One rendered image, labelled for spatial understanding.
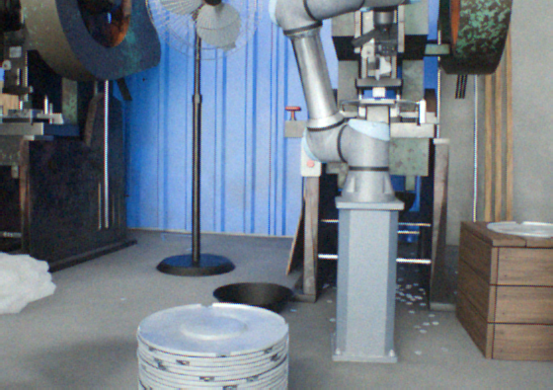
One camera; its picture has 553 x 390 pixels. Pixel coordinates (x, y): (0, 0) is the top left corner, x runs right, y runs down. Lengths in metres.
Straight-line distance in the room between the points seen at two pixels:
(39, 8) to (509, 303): 2.11
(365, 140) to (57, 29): 1.50
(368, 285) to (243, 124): 2.23
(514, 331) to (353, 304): 0.47
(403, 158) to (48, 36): 1.59
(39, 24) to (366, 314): 1.81
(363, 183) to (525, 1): 2.40
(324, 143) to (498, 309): 0.69
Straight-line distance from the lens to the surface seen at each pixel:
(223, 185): 3.60
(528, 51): 3.62
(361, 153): 1.50
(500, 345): 1.67
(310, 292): 2.11
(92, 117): 3.01
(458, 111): 3.50
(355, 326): 1.55
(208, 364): 0.94
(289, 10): 1.49
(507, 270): 1.61
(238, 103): 3.58
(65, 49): 2.52
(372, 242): 1.49
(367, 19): 2.29
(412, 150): 2.07
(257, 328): 1.06
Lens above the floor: 0.59
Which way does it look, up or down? 3 degrees down
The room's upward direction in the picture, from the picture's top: 1 degrees clockwise
